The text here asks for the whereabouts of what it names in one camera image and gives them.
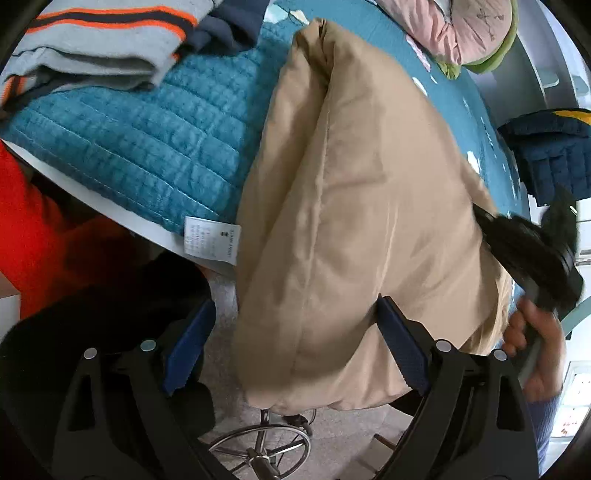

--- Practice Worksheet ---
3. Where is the orange cloth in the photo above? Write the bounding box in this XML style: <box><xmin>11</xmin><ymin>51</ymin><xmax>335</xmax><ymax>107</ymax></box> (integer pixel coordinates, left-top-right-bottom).
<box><xmin>0</xmin><ymin>142</ymin><xmax>144</xmax><ymax>320</ymax></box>

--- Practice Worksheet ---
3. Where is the navy folded garment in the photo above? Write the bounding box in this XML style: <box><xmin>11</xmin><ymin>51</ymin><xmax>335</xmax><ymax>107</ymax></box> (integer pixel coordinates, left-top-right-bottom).
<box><xmin>173</xmin><ymin>0</ymin><xmax>271</xmax><ymax>58</ymax></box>

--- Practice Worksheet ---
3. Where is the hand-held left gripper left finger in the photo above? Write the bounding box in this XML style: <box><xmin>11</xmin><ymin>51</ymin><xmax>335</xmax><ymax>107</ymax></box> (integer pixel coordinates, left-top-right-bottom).
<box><xmin>51</xmin><ymin>299</ymin><xmax>218</xmax><ymax>480</ymax></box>

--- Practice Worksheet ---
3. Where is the grey orange-striped folded sweater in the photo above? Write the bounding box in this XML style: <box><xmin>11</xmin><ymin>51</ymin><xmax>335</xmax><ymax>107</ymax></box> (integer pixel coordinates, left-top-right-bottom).
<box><xmin>0</xmin><ymin>0</ymin><xmax>222</xmax><ymax>112</ymax></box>

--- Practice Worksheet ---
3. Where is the person's right forearm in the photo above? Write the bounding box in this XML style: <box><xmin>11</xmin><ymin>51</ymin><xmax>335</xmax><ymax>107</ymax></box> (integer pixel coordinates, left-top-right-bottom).
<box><xmin>526</xmin><ymin>390</ymin><xmax>565</xmax><ymax>477</ymax></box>

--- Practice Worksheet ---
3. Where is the navy quilted cloth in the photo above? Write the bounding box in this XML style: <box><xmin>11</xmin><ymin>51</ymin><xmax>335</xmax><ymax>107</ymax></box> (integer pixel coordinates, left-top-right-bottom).
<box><xmin>498</xmin><ymin>108</ymin><xmax>591</xmax><ymax>208</ymax></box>

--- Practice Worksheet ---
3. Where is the teal quilted blanket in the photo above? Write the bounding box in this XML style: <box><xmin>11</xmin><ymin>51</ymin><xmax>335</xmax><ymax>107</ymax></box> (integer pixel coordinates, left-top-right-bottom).
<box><xmin>0</xmin><ymin>0</ymin><xmax>532</xmax><ymax>237</ymax></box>

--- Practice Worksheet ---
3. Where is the beige pillow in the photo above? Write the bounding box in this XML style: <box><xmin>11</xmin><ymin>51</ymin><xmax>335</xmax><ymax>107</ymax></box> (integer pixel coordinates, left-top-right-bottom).
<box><xmin>231</xmin><ymin>17</ymin><xmax>514</xmax><ymax>412</ymax></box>

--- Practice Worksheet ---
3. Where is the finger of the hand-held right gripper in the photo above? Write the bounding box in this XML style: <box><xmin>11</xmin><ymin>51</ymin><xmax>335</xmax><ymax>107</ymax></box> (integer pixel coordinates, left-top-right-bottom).
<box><xmin>473</xmin><ymin>203</ymin><xmax>514</xmax><ymax>269</ymax></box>

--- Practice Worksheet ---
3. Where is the white blanket label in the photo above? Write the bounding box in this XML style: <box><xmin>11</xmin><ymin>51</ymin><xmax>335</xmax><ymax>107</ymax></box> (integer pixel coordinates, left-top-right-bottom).
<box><xmin>184</xmin><ymin>216</ymin><xmax>243</xmax><ymax>267</ymax></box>

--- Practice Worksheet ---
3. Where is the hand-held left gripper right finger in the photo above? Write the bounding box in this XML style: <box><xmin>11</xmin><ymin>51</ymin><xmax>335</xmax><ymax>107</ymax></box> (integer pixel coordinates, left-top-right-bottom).
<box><xmin>378</xmin><ymin>294</ymin><xmax>542</xmax><ymax>480</ymax></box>

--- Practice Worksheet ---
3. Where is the person's right hand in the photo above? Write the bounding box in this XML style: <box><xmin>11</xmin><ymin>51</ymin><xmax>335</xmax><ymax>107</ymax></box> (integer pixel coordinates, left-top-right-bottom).
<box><xmin>501</xmin><ymin>295</ymin><xmax>568</xmax><ymax>403</ymax></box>

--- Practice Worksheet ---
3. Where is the pink green cushion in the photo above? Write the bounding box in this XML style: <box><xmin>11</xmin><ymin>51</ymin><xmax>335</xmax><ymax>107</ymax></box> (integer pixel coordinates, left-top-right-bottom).
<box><xmin>376</xmin><ymin>0</ymin><xmax>512</xmax><ymax>66</ymax></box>

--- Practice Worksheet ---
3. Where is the chrome stool base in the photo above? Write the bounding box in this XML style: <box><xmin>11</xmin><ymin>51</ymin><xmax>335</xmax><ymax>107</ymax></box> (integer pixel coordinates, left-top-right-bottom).
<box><xmin>203</xmin><ymin>406</ymin><xmax>317</xmax><ymax>480</ymax></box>

